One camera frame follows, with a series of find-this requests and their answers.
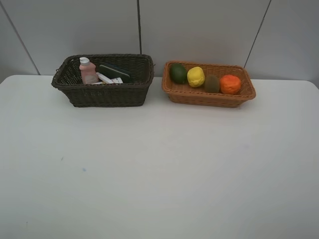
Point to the orange wicker basket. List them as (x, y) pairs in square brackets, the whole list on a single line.
[(185, 94)]

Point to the dark green whiteboard eraser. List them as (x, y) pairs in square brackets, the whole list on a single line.
[(112, 72)]

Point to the pink bottle white cap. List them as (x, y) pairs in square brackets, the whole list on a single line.
[(88, 71)]

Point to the dark brown wicker basket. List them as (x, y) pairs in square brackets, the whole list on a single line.
[(133, 93)]

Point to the brown kiwi fruit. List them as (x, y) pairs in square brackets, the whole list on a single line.
[(212, 84)]

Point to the dark green avocado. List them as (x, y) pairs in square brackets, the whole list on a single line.
[(178, 73)]

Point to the yellow lemon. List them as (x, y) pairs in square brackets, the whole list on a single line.
[(196, 77)]

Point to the white bottle blue cap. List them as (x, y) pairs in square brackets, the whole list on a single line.
[(103, 80)]

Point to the orange tangerine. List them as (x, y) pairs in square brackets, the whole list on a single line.
[(230, 84)]

